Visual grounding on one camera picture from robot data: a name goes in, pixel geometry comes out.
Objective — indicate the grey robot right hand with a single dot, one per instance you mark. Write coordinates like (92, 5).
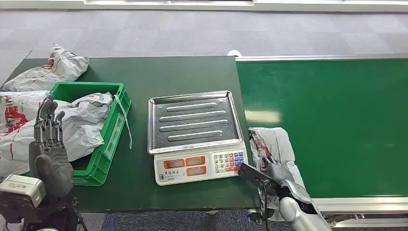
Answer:
(278, 172)

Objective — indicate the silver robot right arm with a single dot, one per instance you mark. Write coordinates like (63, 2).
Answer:
(296, 213)

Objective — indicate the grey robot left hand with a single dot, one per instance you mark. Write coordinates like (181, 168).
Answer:
(52, 165)

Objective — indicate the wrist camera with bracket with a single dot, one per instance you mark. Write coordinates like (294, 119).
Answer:
(253, 175)
(22, 191)

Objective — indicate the green conveyor belt aluminium frame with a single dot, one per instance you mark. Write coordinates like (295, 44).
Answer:
(334, 127)

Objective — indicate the green plastic crate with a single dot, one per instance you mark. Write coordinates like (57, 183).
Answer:
(110, 134)

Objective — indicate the white scale with steel tray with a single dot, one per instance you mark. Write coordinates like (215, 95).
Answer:
(194, 124)

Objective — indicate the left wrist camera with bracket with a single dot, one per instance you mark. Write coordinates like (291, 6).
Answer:
(22, 191)

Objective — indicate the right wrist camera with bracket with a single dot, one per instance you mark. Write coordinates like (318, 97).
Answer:
(253, 175)

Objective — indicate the grey poly mailer package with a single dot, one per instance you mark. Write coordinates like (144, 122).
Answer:
(277, 146)

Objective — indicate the white mailer package red picture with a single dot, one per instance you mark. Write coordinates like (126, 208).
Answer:
(17, 110)

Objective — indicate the grey mailer package red print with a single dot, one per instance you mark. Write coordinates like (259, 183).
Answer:
(60, 67)

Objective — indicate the white round cap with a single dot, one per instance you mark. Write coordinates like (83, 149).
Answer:
(234, 53)

